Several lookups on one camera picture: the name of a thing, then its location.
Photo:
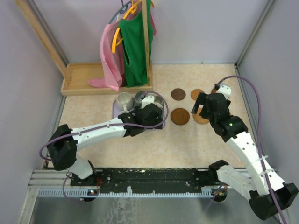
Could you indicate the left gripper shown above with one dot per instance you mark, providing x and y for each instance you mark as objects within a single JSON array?
[{"x": 158, "y": 120}]

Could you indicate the yellow hanger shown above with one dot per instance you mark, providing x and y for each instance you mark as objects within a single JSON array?
[{"x": 119, "y": 35}]

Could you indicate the woven rattan coaster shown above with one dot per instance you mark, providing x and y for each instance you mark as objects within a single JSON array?
[{"x": 198, "y": 119}]

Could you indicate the aluminium frame rail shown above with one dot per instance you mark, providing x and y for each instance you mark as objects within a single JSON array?
[{"x": 56, "y": 183}]

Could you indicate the wooden rack post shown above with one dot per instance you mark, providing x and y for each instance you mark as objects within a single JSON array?
[{"x": 146, "y": 40}]

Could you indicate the dark walnut coaster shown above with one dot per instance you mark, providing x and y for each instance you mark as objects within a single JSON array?
[{"x": 178, "y": 94}]

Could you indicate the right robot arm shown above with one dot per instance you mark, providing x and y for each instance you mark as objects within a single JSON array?
[{"x": 252, "y": 163}]

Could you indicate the green tank top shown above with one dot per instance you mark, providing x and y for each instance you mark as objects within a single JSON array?
[{"x": 134, "y": 51}]

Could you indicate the wooden rack base tray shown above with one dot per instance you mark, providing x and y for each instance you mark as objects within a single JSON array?
[{"x": 80, "y": 73}]

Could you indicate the dark green speckled mug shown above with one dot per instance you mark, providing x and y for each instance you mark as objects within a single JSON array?
[{"x": 139, "y": 98}]

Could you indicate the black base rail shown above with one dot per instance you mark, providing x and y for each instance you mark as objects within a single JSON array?
[{"x": 148, "y": 180}]

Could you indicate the orange printed mug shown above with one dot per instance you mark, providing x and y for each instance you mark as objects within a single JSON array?
[{"x": 123, "y": 112}]

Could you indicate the grey blue hanger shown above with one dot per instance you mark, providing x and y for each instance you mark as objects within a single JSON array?
[{"x": 120, "y": 12}]

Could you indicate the small olive green cup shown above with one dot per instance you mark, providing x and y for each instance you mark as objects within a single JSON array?
[{"x": 159, "y": 100}]

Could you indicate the white speckled mug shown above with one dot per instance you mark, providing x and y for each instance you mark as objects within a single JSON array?
[{"x": 124, "y": 101}]

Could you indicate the leaning wooden beam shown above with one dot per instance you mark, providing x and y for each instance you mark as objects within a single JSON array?
[{"x": 35, "y": 24}]

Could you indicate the light wood coaster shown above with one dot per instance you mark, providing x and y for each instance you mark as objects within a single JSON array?
[{"x": 195, "y": 92}]

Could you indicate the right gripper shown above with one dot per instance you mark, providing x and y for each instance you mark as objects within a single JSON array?
[{"x": 201, "y": 100}]

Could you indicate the pink shirt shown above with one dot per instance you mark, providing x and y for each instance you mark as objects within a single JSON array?
[{"x": 112, "y": 63}]

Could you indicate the lavender plastic tray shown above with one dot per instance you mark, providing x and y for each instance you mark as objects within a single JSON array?
[{"x": 116, "y": 111}]

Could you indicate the brown grooved coaster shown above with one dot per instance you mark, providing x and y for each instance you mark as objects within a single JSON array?
[
  {"x": 213, "y": 91},
  {"x": 180, "y": 116}
]

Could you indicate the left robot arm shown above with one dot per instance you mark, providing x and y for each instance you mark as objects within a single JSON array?
[{"x": 65, "y": 143}]

